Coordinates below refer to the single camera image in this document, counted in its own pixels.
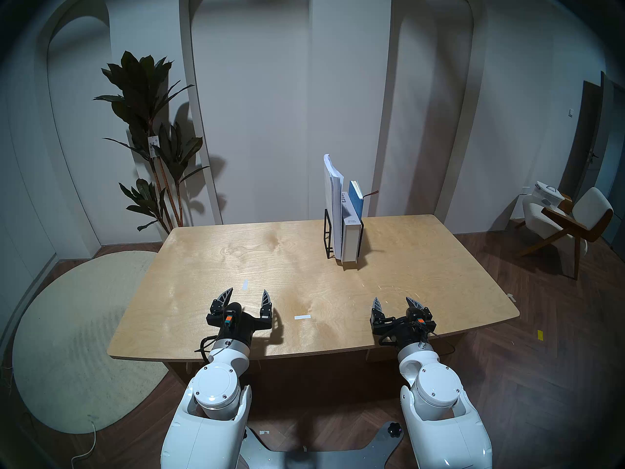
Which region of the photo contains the blue notebook with bookmark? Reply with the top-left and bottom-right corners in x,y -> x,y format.
349,180 -> 379,225

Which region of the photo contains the dark grey door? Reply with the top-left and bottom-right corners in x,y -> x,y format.
559,71 -> 625,251

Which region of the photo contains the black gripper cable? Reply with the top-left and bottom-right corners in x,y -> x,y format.
430,329 -> 458,356
194,335 -> 219,364

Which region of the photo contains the white wooden armchair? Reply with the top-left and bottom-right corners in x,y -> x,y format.
517,187 -> 614,280

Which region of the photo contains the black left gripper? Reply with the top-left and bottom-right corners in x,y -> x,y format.
206,287 -> 274,346

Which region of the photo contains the white plastic box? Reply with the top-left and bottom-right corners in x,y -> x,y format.
531,181 -> 566,211

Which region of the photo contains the white cable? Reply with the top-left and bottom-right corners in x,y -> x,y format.
71,414 -> 98,469

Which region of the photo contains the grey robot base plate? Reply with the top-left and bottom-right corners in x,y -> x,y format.
239,422 -> 405,469

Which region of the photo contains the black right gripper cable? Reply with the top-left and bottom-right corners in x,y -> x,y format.
430,329 -> 458,356

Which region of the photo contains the black wire book stand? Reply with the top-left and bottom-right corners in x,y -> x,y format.
323,208 -> 366,261

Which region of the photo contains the round beige rug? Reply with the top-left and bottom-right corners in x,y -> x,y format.
12,251 -> 169,434

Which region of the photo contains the large thin white book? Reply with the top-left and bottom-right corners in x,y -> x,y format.
323,154 -> 345,259

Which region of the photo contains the thick white printed book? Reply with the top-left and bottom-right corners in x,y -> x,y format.
340,192 -> 363,265

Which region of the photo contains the tall dark green plant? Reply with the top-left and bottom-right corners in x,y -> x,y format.
93,51 -> 210,232

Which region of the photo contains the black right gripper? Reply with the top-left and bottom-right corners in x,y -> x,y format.
370,297 -> 437,349

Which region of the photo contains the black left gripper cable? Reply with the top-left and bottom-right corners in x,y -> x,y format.
194,335 -> 219,364

